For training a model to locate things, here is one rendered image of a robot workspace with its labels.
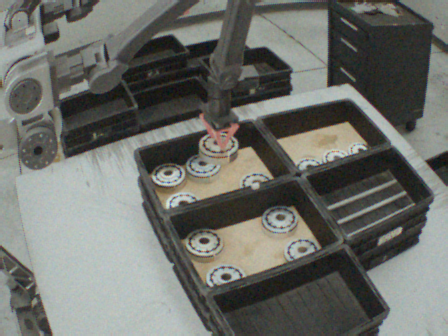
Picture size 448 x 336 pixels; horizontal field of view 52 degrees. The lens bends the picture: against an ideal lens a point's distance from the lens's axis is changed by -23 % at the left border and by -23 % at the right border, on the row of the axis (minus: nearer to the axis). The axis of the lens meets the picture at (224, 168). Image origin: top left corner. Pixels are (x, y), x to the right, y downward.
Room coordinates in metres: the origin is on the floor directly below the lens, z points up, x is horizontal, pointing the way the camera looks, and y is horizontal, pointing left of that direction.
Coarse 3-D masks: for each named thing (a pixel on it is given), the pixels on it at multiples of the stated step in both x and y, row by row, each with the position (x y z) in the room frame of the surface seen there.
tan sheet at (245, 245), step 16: (240, 224) 1.14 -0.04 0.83; (256, 224) 1.14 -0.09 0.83; (304, 224) 1.13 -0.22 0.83; (224, 240) 1.08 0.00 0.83; (240, 240) 1.08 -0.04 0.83; (256, 240) 1.08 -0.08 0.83; (272, 240) 1.08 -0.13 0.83; (288, 240) 1.07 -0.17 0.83; (224, 256) 1.02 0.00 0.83; (240, 256) 1.02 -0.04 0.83; (256, 256) 1.02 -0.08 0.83; (272, 256) 1.01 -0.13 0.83; (256, 272) 0.96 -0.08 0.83
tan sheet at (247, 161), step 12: (240, 156) 1.44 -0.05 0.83; (252, 156) 1.44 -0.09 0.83; (228, 168) 1.39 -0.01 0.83; (240, 168) 1.38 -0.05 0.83; (252, 168) 1.38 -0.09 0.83; (264, 168) 1.38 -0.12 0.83; (216, 180) 1.33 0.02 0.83; (228, 180) 1.33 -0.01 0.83; (156, 192) 1.28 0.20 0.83; (180, 192) 1.28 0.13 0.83; (192, 192) 1.28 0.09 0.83; (204, 192) 1.28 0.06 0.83; (216, 192) 1.28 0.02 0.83
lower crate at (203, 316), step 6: (174, 258) 1.02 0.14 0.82; (174, 264) 1.05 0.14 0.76; (174, 270) 1.06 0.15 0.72; (180, 270) 0.98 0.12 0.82; (180, 276) 1.03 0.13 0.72; (180, 282) 1.01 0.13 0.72; (186, 282) 0.94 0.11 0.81; (186, 288) 0.97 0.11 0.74; (186, 294) 0.97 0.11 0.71; (192, 294) 0.90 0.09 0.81; (192, 300) 0.94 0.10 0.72; (192, 306) 0.92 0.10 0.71; (198, 306) 0.88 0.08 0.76; (198, 312) 0.89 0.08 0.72; (204, 312) 0.82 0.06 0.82; (204, 318) 0.84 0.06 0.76; (204, 324) 0.84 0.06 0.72; (210, 330) 0.82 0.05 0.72
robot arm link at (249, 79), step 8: (248, 72) 1.25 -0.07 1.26; (256, 72) 1.26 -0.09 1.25; (224, 80) 1.18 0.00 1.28; (232, 80) 1.18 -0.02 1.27; (240, 80) 1.22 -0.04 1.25; (248, 80) 1.24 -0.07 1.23; (256, 80) 1.25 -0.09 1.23; (224, 88) 1.19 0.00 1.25; (240, 88) 1.23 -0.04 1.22; (248, 88) 1.24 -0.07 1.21; (256, 88) 1.26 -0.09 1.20
